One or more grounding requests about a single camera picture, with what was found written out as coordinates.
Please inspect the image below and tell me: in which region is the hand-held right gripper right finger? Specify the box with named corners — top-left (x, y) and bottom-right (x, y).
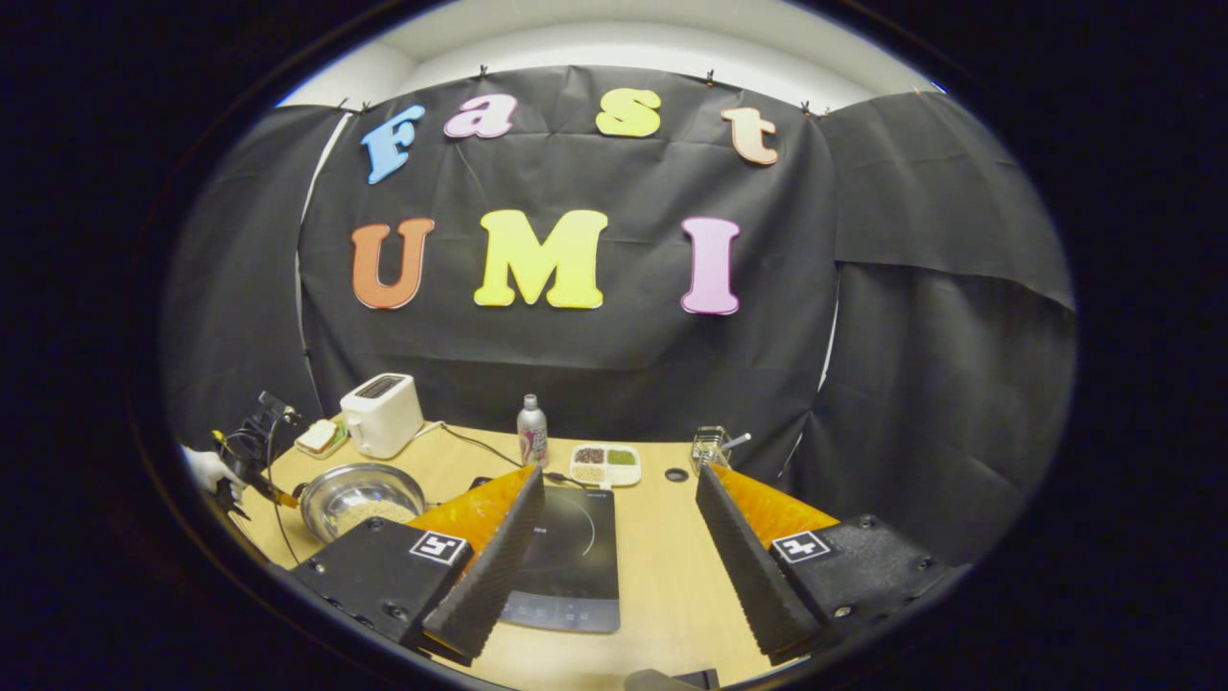
top-left (696, 463), bottom-right (970, 668)

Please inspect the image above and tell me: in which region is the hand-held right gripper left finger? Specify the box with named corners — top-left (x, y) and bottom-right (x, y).
top-left (288, 465), bottom-right (546, 668)

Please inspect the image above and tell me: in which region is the black induction cooktop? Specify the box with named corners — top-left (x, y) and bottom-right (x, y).
top-left (470, 477), bottom-right (622, 634)

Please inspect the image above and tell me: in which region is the stainless steel pot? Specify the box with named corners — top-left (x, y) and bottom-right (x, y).
top-left (293, 464), bottom-right (426, 545)

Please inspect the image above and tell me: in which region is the white rectangular plate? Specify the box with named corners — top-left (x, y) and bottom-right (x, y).
top-left (295, 417), bottom-right (348, 460)

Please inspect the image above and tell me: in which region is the pile of soybeans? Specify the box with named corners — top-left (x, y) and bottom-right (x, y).
top-left (338, 499), bottom-right (415, 536)

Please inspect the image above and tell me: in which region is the white toaster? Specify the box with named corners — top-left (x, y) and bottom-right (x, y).
top-left (341, 372), bottom-right (425, 460)

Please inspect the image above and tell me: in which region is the silver spray bottle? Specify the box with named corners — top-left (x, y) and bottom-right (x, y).
top-left (517, 393), bottom-right (549, 468)

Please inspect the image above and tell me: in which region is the white divided spice tray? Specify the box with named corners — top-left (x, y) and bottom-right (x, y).
top-left (570, 444), bottom-right (642, 488)

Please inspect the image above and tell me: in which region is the wire mesh utensil holder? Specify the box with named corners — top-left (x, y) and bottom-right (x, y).
top-left (691, 426), bottom-right (730, 471)

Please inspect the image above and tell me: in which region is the black power cable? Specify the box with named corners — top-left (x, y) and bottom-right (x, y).
top-left (414, 420), bottom-right (577, 486)

